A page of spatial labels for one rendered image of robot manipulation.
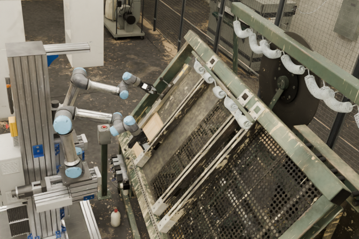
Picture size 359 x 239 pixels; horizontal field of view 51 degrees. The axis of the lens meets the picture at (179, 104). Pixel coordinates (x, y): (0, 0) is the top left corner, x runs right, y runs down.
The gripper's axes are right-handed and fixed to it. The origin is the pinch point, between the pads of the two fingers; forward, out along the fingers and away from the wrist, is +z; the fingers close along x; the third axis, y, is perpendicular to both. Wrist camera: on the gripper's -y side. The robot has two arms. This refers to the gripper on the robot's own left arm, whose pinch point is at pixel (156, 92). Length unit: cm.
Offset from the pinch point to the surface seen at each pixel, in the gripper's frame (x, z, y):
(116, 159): 75, 5, 16
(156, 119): 22.0, 11.0, -5.5
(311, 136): -16, 32, -151
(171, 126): 21.1, 8.7, -35.4
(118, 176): 85, 6, -2
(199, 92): -16, 9, -49
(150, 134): 37.0, 11.3, -7.2
